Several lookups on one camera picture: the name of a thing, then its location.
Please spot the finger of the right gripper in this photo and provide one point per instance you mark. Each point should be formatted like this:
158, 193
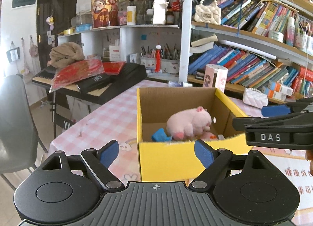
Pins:
295, 122
275, 110

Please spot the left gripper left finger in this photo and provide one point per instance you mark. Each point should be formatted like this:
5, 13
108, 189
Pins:
97, 163

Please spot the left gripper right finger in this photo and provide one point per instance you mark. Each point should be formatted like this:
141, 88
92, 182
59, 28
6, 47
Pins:
215, 162

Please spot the pink plush pig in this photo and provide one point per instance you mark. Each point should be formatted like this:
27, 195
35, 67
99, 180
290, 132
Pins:
189, 123

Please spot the lower orange white box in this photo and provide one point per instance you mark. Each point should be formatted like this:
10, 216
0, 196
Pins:
273, 94

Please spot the orange white box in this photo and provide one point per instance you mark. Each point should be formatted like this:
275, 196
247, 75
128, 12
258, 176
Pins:
283, 89
273, 94

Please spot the white quilted pouch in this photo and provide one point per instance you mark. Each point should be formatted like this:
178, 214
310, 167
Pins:
255, 98

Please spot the upper orange white box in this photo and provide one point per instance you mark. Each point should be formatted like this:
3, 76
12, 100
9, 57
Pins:
283, 89

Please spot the red dictionary books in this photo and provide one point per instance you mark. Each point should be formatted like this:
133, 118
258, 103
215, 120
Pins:
302, 84

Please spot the row of colourful books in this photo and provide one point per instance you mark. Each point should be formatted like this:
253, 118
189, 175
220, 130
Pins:
245, 68

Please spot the yellow cardboard box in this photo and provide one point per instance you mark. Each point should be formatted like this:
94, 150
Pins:
176, 160

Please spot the pink cylindrical pen holder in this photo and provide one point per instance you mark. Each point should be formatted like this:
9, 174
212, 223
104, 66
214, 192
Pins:
215, 77

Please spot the black electronic keyboard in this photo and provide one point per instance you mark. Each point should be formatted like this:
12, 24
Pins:
98, 89

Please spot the white round jar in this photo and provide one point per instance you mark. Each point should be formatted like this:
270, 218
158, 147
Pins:
276, 35

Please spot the white bookshelf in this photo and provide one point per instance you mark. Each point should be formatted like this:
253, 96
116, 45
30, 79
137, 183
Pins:
133, 37

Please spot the grey chair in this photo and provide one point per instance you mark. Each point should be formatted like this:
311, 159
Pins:
19, 135

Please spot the red paper packets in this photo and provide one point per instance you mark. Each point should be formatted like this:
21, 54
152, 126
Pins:
83, 70

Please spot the white pen holder cups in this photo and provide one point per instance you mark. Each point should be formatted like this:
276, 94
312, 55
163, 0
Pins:
164, 65

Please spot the cream quilted handbag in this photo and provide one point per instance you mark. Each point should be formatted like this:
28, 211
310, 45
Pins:
208, 14

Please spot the beige crumpled cloth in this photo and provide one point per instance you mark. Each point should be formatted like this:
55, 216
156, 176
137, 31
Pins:
65, 54

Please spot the red hanging tassel ornament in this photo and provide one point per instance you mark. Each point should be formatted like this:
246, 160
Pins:
158, 58

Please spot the red fortune god figure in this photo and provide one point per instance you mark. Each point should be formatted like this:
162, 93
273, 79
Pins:
104, 13

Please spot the white yellow bottle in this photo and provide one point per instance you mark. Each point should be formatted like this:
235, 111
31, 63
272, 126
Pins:
131, 15

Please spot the black door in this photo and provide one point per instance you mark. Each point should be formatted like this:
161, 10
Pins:
53, 17

